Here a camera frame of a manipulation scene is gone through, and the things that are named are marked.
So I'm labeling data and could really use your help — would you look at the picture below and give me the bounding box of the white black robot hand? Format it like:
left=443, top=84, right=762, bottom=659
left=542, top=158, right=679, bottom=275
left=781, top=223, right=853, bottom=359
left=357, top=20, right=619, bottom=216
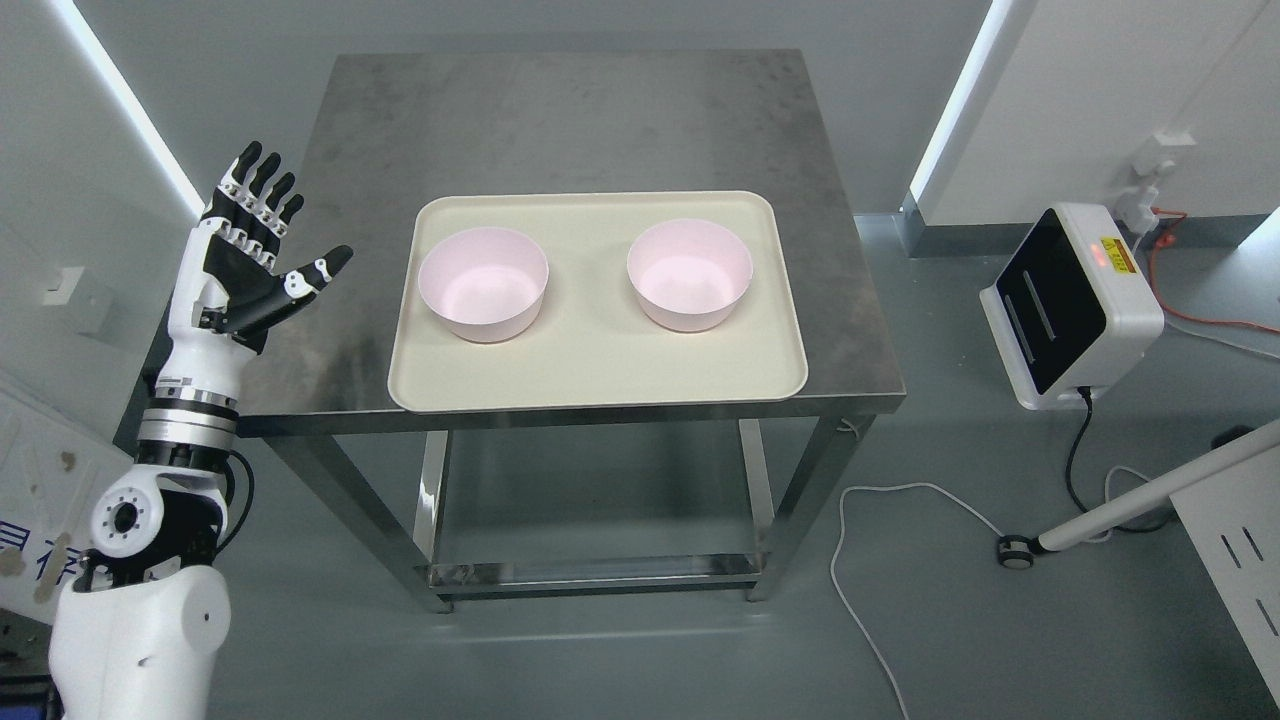
left=155, top=141, right=355, bottom=404

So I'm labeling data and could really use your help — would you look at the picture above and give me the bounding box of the pink bowl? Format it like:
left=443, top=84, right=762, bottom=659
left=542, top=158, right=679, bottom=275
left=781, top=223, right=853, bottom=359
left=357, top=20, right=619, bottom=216
left=626, top=218, right=755, bottom=333
left=415, top=225, right=550, bottom=345

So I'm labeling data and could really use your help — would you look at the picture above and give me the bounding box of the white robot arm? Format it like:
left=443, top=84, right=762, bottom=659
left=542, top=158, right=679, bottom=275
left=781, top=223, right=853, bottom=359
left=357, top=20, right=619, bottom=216
left=49, top=370, right=256, bottom=719

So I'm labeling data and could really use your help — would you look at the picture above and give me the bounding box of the steel table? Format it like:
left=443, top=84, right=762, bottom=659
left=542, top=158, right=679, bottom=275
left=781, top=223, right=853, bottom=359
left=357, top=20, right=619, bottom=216
left=239, top=50, right=906, bottom=612

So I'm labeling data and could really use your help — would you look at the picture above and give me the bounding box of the white sign board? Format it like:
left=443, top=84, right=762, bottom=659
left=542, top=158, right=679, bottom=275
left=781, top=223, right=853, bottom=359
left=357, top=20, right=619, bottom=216
left=1, top=387, right=131, bottom=624

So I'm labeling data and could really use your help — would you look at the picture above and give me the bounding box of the cream plastic tray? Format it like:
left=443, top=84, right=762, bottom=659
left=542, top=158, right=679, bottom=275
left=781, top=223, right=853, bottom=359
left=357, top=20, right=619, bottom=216
left=387, top=190, right=808, bottom=415

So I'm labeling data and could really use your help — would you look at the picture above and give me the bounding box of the white stand leg with caster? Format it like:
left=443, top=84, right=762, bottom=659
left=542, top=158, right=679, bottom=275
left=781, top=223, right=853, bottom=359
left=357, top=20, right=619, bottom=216
left=995, top=419, right=1279, bottom=569

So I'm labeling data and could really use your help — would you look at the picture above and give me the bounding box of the white black box device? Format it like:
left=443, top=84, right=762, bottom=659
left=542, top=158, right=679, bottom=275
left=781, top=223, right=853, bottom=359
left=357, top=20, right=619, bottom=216
left=979, top=202, right=1165, bottom=411

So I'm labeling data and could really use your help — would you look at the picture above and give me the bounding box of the white perforated panel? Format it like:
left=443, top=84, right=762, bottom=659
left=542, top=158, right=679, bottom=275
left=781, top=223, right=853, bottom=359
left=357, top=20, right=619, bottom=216
left=1172, top=468, right=1279, bottom=700

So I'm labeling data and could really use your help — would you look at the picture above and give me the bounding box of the white floor cable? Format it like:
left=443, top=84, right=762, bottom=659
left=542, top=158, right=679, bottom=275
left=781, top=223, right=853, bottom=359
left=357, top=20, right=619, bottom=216
left=829, top=466, right=1157, bottom=720

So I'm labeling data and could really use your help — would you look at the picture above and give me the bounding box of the black power cable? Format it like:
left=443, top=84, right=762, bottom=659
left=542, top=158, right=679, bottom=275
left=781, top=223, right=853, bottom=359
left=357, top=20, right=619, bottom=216
left=1062, top=388, right=1178, bottom=533

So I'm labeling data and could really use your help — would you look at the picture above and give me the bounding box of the white wall socket plug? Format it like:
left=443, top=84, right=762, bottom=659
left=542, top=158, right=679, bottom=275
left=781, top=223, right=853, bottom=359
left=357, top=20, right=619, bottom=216
left=1114, top=131, right=1197, bottom=237

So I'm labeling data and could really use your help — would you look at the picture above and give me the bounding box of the orange cable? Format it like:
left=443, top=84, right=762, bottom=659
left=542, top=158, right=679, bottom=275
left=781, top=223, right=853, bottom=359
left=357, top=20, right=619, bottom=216
left=1146, top=208, right=1280, bottom=334

